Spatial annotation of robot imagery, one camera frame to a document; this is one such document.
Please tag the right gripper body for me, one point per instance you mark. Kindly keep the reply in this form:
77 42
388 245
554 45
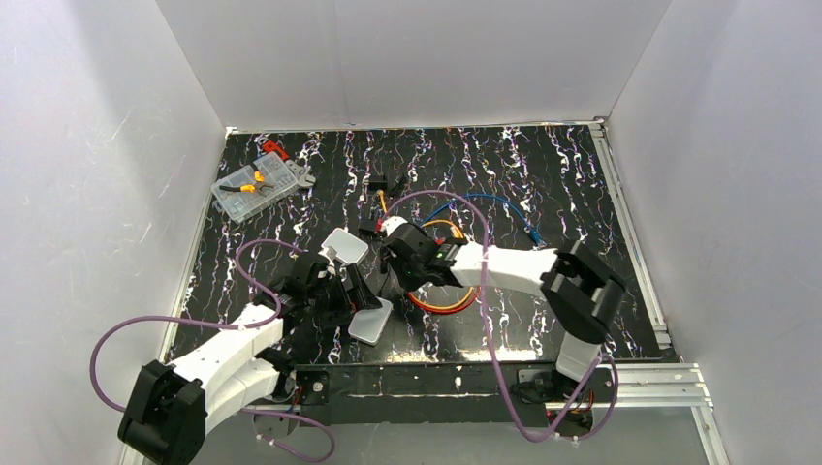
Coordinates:
392 250

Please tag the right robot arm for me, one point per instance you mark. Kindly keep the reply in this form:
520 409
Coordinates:
582 291

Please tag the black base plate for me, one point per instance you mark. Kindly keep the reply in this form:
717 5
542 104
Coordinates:
401 393

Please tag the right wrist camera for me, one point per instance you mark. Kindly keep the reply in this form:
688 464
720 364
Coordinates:
393 224

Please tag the grey red adjustable wrench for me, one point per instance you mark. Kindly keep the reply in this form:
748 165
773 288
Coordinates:
305 179

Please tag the yellow handled pliers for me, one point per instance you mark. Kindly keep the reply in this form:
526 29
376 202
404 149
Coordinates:
257 186

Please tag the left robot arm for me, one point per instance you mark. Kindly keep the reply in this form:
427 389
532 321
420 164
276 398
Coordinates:
174 405

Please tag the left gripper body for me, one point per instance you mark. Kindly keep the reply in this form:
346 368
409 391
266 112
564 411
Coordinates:
350 290

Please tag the clear plastic parts box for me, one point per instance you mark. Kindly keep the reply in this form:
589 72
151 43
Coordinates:
242 206

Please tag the black adapter with cable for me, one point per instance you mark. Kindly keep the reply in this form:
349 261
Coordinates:
392 187

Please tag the white network switch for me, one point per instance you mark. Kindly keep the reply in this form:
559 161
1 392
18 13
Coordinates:
368 325
347 248

